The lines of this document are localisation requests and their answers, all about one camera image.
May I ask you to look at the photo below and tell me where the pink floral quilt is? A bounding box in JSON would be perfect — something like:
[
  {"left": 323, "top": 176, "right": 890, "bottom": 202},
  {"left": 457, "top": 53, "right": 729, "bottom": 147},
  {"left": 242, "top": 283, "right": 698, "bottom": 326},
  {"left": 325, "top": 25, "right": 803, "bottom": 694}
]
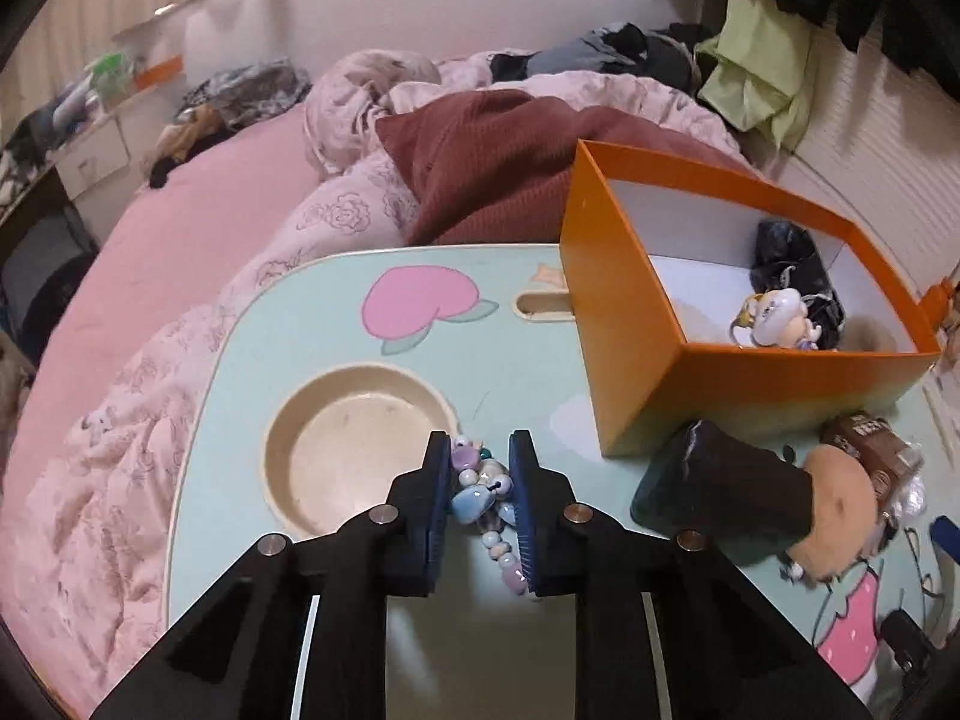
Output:
[{"left": 0, "top": 49, "right": 751, "bottom": 717}]

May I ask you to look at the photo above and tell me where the small black object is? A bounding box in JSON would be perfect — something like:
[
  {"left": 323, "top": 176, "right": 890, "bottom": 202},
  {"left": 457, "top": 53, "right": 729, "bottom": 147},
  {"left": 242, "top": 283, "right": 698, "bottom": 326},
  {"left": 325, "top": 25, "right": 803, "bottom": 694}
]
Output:
[{"left": 879, "top": 610, "right": 950, "bottom": 698}]

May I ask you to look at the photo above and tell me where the white figure keychain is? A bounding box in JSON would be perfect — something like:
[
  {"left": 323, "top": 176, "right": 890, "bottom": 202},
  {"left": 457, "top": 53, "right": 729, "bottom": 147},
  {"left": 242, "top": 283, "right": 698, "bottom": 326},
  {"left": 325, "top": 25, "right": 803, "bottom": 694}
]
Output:
[{"left": 726, "top": 289, "right": 822, "bottom": 352}]

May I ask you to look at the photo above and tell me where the grey patterned cloth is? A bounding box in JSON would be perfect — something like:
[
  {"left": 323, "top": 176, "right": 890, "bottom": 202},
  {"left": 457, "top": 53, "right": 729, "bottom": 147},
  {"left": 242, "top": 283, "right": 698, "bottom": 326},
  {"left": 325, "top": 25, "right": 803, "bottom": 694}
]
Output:
[{"left": 180, "top": 64, "right": 312, "bottom": 128}]

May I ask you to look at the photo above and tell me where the tan and black garment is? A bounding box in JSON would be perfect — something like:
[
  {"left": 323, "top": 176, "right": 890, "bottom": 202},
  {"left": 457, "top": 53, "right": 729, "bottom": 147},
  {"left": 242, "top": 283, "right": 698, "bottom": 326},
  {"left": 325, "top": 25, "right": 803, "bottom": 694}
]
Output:
[{"left": 146, "top": 105, "right": 235, "bottom": 188}]

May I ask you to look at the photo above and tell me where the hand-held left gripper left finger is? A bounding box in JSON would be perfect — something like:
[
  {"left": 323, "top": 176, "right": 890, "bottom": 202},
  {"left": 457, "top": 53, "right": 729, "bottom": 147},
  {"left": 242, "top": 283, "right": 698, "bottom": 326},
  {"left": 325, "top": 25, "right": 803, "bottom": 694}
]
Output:
[{"left": 90, "top": 429, "right": 452, "bottom": 720}]

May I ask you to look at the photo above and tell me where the brown snack packet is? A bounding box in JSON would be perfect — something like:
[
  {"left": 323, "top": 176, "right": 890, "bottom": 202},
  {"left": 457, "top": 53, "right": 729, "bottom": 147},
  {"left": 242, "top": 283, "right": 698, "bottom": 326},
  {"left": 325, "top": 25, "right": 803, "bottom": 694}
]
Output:
[{"left": 819, "top": 411, "right": 922, "bottom": 500}]

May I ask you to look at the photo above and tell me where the maroon knit blanket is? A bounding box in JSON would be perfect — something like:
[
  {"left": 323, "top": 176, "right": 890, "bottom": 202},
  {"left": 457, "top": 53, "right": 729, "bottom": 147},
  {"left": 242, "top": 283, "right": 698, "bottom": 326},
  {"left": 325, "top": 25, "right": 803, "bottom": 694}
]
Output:
[{"left": 375, "top": 88, "right": 758, "bottom": 247}]

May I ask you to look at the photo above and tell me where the pastel bead bracelet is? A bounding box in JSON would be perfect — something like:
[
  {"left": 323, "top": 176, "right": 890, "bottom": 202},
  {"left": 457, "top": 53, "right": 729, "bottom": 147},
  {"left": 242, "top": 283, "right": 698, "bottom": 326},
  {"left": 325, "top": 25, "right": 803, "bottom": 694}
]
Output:
[{"left": 448, "top": 433, "right": 526, "bottom": 601}]

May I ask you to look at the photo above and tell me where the plush doll with tan beret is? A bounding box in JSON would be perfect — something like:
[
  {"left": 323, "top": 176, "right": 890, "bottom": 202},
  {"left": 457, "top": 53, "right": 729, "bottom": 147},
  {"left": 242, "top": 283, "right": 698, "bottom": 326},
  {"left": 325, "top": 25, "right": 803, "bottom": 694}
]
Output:
[{"left": 630, "top": 420, "right": 927, "bottom": 586}]

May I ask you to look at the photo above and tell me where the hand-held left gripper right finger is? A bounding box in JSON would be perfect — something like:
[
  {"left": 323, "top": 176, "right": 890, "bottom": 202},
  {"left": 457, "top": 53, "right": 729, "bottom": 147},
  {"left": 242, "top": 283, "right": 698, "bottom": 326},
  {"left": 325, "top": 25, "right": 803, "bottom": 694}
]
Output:
[{"left": 508, "top": 429, "right": 875, "bottom": 720}]

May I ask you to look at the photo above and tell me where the mint green lap table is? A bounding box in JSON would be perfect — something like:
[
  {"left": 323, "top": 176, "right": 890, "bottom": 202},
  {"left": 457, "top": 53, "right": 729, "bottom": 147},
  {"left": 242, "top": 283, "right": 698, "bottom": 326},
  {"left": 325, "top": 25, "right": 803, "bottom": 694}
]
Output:
[{"left": 161, "top": 244, "right": 960, "bottom": 720}]

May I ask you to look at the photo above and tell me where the black plastic bag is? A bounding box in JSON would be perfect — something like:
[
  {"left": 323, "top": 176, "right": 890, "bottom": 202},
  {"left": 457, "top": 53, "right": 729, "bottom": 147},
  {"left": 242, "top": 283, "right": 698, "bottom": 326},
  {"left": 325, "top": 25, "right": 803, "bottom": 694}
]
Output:
[{"left": 750, "top": 219, "right": 847, "bottom": 350}]

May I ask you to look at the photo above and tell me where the orange cardboard box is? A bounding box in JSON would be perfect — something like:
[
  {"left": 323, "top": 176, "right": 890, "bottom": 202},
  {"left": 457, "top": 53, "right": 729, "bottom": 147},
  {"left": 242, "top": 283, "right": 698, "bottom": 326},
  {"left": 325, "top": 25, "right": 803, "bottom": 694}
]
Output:
[{"left": 559, "top": 139, "right": 942, "bottom": 458}]

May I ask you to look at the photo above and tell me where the light green cloth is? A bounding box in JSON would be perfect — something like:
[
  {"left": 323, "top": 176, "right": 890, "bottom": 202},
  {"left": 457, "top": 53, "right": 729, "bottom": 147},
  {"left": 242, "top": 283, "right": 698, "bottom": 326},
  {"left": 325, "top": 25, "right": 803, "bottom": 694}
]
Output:
[{"left": 696, "top": 0, "right": 818, "bottom": 151}]

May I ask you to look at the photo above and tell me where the pink bed sheet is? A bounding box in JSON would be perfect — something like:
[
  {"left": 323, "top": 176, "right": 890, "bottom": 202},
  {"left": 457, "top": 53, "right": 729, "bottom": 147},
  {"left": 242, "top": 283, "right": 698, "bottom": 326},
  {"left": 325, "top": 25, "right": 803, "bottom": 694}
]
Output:
[{"left": 15, "top": 101, "right": 331, "bottom": 421}]

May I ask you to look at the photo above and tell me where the tan fluffy ring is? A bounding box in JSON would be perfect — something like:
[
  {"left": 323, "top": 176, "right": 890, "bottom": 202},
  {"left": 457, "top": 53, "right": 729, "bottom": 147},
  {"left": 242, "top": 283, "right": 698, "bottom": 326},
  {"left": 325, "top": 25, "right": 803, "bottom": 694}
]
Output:
[{"left": 836, "top": 315, "right": 901, "bottom": 353}]

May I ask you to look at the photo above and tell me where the white drawer cabinet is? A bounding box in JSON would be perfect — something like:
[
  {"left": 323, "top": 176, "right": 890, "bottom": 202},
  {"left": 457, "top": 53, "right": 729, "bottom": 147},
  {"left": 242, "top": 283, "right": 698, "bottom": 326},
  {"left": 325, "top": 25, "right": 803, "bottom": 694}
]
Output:
[{"left": 56, "top": 120, "right": 140, "bottom": 200}]

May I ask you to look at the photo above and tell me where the pile of dark clothes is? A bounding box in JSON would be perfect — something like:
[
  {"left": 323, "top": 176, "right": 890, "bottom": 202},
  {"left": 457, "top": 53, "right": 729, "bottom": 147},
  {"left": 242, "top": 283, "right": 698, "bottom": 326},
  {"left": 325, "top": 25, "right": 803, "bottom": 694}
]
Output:
[{"left": 487, "top": 21, "right": 717, "bottom": 91}]

